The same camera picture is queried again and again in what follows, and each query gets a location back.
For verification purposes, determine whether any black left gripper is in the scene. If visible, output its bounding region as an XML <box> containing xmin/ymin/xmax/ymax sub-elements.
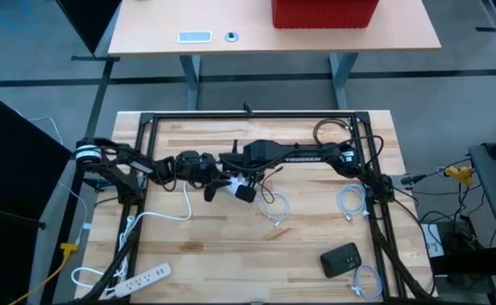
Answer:
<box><xmin>177</xmin><ymin>150</ymin><xmax>231</xmax><ymax>202</ymax></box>

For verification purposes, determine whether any white USB cable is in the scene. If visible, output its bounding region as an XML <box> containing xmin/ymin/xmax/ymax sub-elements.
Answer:
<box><xmin>336</xmin><ymin>183</ymin><xmax>370</xmax><ymax>222</ymax></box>
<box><xmin>348</xmin><ymin>264</ymin><xmax>383</xmax><ymax>301</ymax></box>
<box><xmin>247</xmin><ymin>190</ymin><xmax>291</xmax><ymax>229</ymax></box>

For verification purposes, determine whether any black USB cable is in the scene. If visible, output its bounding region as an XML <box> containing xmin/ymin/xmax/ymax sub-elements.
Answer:
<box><xmin>259</xmin><ymin>117</ymin><xmax>355</xmax><ymax>205</ymax></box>

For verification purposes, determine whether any black charging hub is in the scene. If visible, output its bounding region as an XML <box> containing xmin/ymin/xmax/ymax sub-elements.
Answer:
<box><xmin>319</xmin><ymin>241</ymin><xmax>363</xmax><ymax>280</ymax></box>

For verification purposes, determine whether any white long power strip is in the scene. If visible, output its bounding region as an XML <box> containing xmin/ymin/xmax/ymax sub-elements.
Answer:
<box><xmin>114</xmin><ymin>263</ymin><xmax>173</xmax><ymax>298</ymax></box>

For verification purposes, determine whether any light wood desk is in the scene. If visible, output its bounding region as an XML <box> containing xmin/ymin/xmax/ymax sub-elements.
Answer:
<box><xmin>107</xmin><ymin>0</ymin><xmax>443</xmax><ymax>111</ymax></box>

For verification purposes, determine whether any red storage bin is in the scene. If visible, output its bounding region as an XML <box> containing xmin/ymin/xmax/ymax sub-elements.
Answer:
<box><xmin>271</xmin><ymin>0</ymin><xmax>380</xmax><ymax>30</ymax></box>

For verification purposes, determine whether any white labelled box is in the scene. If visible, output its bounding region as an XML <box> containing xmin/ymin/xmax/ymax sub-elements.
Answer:
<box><xmin>421</xmin><ymin>223</ymin><xmax>446</xmax><ymax>258</ymax></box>

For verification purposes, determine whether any black control box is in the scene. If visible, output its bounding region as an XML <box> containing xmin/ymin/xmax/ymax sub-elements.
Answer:
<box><xmin>421</xmin><ymin>219</ymin><xmax>496</xmax><ymax>276</ymax></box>

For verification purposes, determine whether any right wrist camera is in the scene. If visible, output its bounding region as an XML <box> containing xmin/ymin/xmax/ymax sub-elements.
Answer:
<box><xmin>235</xmin><ymin>184</ymin><xmax>258</xmax><ymax>204</ymax></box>

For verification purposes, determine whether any black aluminium table frame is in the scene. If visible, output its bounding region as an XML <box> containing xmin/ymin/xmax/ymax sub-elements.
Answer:
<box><xmin>118</xmin><ymin>109</ymin><xmax>408</xmax><ymax>304</ymax></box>

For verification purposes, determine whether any black cable bundle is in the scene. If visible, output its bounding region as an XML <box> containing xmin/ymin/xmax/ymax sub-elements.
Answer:
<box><xmin>368</xmin><ymin>198</ymin><xmax>437</xmax><ymax>302</ymax></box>
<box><xmin>75</xmin><ymin>202</ymin><xmax>141</xmax><ymax>304</ymax></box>

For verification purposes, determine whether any thin white floor cable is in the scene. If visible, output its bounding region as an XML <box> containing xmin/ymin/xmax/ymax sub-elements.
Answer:
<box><xmin>56</xmin><ymin>180</ymin><xmax>92</xmax><ymax>247</ymax></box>
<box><xmin>16</xmin><ymin>110</ymin><xmax>65</xmax><ymax>146</ymax></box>

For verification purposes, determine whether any white long strip cord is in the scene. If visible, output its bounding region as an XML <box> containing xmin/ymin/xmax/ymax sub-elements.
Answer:
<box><xmin>70</xmin><ymin>236</ymin><xmax>128</xmax><ymax>297</ymax></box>

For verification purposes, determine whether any yellow cable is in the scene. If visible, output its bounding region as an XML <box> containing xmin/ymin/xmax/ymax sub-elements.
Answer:
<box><xmin>8</xmin><ymin>242</ymin><xmax>80</xmax><ymax>305</ymax></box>

